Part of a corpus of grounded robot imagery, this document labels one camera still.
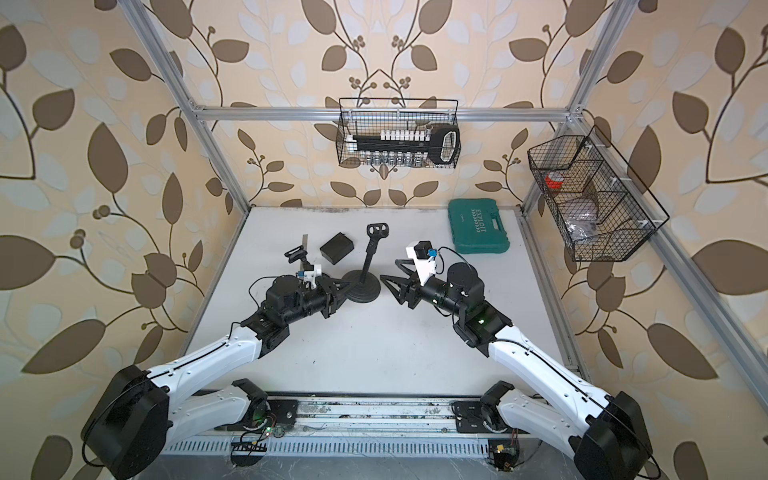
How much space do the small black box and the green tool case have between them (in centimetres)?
40

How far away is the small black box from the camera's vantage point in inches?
41.8

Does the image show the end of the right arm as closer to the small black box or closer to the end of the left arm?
the end of the left arm

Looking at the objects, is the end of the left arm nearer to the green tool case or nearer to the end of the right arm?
the end of the right arm

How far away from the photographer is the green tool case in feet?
3.51
